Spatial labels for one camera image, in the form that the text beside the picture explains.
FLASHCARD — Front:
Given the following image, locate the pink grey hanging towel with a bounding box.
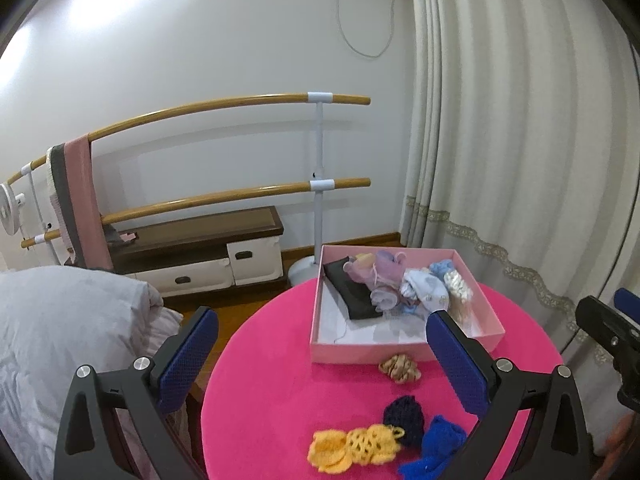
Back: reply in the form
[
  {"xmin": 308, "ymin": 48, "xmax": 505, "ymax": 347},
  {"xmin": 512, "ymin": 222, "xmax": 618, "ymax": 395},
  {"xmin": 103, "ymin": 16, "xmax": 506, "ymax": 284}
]
[{"xmin": 46, "ymin": 136, "xmax": 114, "ymax": 271}]

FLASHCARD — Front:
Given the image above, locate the navy crochet scrunchie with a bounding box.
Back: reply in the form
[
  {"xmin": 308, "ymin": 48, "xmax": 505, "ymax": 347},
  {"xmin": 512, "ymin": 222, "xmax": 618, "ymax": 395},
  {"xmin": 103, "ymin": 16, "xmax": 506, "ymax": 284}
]
[{"xmin": 383, "ymin": 396, "xmax": 425, "ymax": 448}]

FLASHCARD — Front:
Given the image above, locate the pink cardboard box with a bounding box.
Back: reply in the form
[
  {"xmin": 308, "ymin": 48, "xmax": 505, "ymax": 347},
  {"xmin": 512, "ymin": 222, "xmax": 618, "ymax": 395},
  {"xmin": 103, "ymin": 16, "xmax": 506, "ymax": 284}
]
[{"xmin": 310, "ymin": 245, "xmax": 506, "ymax": 364}]

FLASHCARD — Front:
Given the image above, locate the white wall cable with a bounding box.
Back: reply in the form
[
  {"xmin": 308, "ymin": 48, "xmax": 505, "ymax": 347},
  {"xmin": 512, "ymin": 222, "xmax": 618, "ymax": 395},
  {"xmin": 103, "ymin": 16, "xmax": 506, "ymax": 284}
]
[{"xmin": 328, "ymin": 0, "xmax": 396, "ymax": 60}]

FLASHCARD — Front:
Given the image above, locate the purple sheer organza scrunchie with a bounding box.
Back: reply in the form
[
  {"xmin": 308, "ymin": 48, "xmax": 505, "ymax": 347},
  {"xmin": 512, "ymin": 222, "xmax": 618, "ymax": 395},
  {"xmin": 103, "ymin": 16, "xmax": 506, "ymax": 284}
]
[{"xmin": 343, "ymin": 250, "xmax": 407, "ymax": 313}]

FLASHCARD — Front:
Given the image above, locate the grey bed duvet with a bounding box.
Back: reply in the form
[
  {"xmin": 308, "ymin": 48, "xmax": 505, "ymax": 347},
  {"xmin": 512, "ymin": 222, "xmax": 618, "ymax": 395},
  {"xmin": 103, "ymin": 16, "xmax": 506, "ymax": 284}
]
[{"xmin": 1, "ymin": 266, "xmax": 182, "ymax": 479}]

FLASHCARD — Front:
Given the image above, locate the white small fan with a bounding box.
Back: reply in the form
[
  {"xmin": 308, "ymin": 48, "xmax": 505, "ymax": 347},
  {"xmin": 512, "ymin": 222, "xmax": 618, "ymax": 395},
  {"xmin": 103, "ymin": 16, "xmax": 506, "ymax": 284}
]
[{"xmin": 0, "ymin": 182, "xmax": 25, "ymax": 236}]

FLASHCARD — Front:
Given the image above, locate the tan satin scrunchie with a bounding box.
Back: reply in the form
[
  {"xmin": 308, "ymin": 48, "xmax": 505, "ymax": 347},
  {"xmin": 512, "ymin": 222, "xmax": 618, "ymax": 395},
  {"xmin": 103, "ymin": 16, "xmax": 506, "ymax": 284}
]
[{"xmin": 378, "ymin": 353, "xmax": 421, "ymax": 385}]

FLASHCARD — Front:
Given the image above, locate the lower wooden ballet bar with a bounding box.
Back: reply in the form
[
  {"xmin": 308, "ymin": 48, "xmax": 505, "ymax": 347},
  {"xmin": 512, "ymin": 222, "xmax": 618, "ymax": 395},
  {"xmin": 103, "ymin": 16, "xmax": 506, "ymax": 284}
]
[{"xmin": 20, "ymin": 176, "xmax": 372, "ymax": 250}]

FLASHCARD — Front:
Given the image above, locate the royal blue microfiber cloth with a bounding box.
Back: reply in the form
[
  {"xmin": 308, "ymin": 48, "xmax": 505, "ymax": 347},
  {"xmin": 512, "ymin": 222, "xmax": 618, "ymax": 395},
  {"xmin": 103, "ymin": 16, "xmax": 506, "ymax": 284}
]
[{"xmin": 398, "ymin": 415, "xmax": 468, "ymax": 480}]

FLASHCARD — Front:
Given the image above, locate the dark wood low cabinet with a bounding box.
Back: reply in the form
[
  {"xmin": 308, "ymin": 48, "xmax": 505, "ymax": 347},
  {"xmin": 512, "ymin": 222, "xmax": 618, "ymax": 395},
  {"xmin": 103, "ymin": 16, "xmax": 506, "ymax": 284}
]
[{"xmin": 111, "ymin": 206, "xmax": 284, "ymax": 298}]

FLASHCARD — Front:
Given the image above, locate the upper wooden ballet bar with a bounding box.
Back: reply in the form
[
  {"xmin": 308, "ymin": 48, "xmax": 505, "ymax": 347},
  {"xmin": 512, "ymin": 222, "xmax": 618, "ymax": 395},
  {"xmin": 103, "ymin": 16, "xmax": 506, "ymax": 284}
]
[{"xmin": 4, "ymin": 92, "xmax": 372, "ymax": 188}]

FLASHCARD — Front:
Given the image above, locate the white barre stand post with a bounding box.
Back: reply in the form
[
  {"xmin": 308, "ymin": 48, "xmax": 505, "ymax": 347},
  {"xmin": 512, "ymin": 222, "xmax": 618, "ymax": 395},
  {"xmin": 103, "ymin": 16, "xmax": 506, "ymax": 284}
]
[{"xmin": 288, "ymin": 92, "xmax": 334, "ymax": 286}]

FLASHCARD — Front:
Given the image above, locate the yellow crochet item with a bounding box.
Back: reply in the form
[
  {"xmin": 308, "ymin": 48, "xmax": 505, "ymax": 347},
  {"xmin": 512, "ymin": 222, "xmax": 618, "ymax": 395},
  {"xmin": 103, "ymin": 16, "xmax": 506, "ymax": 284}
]
[{"xmin": 307, "ymin": 424, "xmax": 405, "ymax": 474}]

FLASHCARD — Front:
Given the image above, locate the wooden ballet bar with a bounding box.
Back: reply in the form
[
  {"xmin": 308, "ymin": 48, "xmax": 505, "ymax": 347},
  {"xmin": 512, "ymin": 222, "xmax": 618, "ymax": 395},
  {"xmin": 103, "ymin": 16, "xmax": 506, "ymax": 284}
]
[
  {"xmin": 4, "ymin": 92, "xmax": 372, "ymax": 188},
  {"xmin": 20, "ymin": 176, "xmax": 372, "ymax": 250}
]

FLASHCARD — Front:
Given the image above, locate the cream lace-trimmed curtain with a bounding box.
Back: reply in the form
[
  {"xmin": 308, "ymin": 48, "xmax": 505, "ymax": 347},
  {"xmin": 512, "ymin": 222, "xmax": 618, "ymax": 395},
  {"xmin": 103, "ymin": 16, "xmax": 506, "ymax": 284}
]
[{"xmin": 401, "ymin": 0, "xmax": 639, "ymax": 370}]

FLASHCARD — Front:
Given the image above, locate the black pouch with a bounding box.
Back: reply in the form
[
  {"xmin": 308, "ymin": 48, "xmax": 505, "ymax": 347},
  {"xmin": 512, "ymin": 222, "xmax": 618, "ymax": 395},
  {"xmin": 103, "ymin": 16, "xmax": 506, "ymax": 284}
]
[{"xmin": 322, "ymin": 257, "xmax": 383, "ymax": 321}]

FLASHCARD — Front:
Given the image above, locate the white printed baby sock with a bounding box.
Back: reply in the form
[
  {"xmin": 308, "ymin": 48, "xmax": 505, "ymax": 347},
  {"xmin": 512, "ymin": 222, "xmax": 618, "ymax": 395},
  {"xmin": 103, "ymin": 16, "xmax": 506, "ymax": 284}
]
[{"xmin": 399, "ymin": 268, "xmax": 450, "ymax": 313}]

